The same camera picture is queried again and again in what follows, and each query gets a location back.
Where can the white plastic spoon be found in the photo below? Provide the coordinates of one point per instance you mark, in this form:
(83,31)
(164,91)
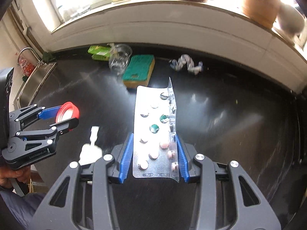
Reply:
(90,152)

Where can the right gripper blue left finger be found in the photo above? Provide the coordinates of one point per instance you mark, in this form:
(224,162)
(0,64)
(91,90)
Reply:
(127,152)

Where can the crumpled blue white wrapper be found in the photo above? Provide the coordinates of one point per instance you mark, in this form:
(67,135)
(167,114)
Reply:
(186,61)

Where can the silver pill blister pack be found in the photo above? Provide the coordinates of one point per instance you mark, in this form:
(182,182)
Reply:
(155,153)

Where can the green yellow sponge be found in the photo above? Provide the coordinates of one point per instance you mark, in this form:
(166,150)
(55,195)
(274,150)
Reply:
(139,70)

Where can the white round pot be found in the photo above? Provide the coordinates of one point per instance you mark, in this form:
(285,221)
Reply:
(290,20)

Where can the clear plastic cup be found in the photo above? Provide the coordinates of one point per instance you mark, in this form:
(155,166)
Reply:
(120,55)

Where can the red patterned bottle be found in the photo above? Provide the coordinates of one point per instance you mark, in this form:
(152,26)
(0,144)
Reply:
(26,66)

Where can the person's left hand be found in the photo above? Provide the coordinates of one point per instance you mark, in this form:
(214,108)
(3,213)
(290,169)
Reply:
(23,175)

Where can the red plastic lid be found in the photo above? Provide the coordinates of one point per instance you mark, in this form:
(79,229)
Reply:
(68,110)

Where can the dark green cloth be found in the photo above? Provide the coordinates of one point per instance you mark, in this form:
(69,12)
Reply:
(48,57)

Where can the stainless steel sink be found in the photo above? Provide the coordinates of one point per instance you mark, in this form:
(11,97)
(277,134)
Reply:
(31,87)

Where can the chrome faucet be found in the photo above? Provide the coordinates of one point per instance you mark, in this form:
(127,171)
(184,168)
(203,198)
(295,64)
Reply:
(30,55)

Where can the light green torn carton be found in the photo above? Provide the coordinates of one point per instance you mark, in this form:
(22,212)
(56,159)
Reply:
(99,53)

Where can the brown ceramic jar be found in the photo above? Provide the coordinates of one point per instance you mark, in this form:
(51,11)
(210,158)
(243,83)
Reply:
(263,12)

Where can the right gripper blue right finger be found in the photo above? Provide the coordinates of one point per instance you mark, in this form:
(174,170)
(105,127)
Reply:
(182,159)

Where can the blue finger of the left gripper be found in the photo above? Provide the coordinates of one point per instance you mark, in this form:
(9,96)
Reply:
(64,127)
(48,113)

